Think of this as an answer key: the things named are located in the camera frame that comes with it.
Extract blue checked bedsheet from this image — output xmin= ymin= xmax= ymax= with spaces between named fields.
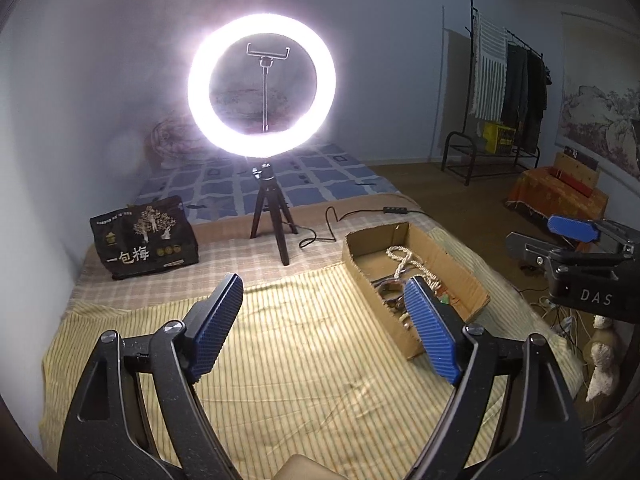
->
xmin=135 ymin=142 xmax=401 ymax=223

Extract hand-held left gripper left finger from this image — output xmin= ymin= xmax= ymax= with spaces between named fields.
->
xmin=57 ymin=272 xmax=245 ymax=480

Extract tangle of white cables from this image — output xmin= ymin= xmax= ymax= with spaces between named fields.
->
xmin=520 ymin=265 xmax=596 ymax=361

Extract black clothes rack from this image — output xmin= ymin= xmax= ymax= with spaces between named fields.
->
xmin=441 ymin=0 xmax=551 ymax=187

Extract dark hanging clothes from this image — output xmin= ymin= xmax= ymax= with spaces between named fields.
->
xmin=500 ymin=42 xmax=552 ymax=153

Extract orange cloth covered stand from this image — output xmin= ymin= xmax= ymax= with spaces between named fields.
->
xmin=505 ymin=167 xmax=608 ymax=241

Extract dark green bangle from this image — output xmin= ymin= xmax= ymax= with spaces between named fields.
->
xmin=375 ymin=280 xmax=408 ymax=311

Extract black snack bag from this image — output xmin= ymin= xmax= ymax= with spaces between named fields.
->
xmin=90 ymin=196 xmax=200 ymax=281

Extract yellow crate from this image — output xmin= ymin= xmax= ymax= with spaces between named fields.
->
xmin=482 ymin=121 xmax=517 ymax=155

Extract person's right hand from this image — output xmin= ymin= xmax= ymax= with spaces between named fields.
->
xmin=585 ymin=314 xmax=623 ymax=403

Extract white striped towel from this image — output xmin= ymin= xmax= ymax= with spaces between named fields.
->
xmin=472 ymin=10 xmax=508 ymax=121

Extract thick pearl rope necklace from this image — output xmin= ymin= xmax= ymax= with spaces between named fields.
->
xmin=386 ymin=245 xmax=441 ymax=286

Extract wooden box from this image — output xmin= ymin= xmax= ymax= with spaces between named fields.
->
xmin=547 ymin=145 xmax=601 ymax=197

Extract black power cable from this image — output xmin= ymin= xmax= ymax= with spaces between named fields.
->
xmin=299 ymin=205 xmax=436 ymax=249

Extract yellow striped cloth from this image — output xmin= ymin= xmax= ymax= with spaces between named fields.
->
xmin=42 ymin=227 xmax=583 ymax=480

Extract cardboard box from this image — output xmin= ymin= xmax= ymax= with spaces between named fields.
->
xmin=342 ymin=221 xmax=491 ymax=360

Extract white ring light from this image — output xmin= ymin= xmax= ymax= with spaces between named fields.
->
xmin=187 ymin=12 xmax=337 ymax=153

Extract tan checked sheet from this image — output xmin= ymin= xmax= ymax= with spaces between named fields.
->
xmin=75 ymin=217 xmax=451 ymax=306

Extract phone holder clamp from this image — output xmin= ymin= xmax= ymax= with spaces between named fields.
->
xmin=246 ymin=42 xmax=292 ymax=133

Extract black tripod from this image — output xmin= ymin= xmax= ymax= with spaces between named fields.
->
xmin=250 ymin=160 xmax=299 ymax=267

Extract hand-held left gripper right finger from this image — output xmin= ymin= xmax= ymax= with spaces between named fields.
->
xmin=402 ymin=275 xmax=586 ymax=480

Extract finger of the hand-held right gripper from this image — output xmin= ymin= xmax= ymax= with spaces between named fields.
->
xmin=547 ymin=214 xmax=640 ymax=256
xmin=505 ymin=231 xmax=567 ymax=267

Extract landscape wall painting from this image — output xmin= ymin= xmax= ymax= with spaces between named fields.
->
xmin=557 ymin=10 xmax=640 ymax=181

